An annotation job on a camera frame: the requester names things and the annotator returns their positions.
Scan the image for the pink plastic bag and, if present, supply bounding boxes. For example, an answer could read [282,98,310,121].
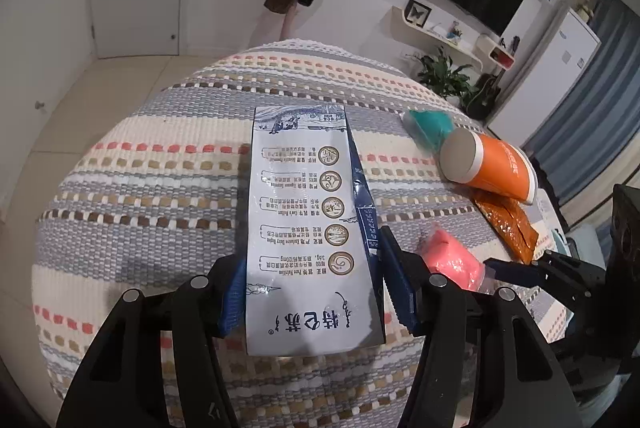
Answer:
[418,229,485,291]

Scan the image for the white blue tea packet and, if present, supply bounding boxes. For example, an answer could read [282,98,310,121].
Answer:
[245,104,385,356]

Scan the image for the orange foil wrapper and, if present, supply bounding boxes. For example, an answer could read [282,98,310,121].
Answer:
[471,188,539,265]

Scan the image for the striped woven blanket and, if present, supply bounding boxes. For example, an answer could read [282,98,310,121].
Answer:
[30,38,576,428]

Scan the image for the teal plastic bag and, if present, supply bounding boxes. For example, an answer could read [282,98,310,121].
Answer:
[401,110,454,153]

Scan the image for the blue curtains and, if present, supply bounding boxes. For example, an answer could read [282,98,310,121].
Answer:
[525,0,639,205]

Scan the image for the white refrigerator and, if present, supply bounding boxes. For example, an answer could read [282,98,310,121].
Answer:
[487,6,600,147]

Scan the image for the black acoustic guitar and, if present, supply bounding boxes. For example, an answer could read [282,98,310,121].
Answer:
[464,69,506,121]

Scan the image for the green potted plant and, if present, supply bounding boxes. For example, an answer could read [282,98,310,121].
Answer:
[410,47,478,107]

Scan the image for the white red cubby shelf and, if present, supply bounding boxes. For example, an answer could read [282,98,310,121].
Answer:
[474,34,515,71]

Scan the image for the white curved wall shelf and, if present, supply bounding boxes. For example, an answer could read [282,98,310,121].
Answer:
[390,6,483,72]

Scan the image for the butterfly picture frame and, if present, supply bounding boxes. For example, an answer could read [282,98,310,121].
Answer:
[404,0,432,28]

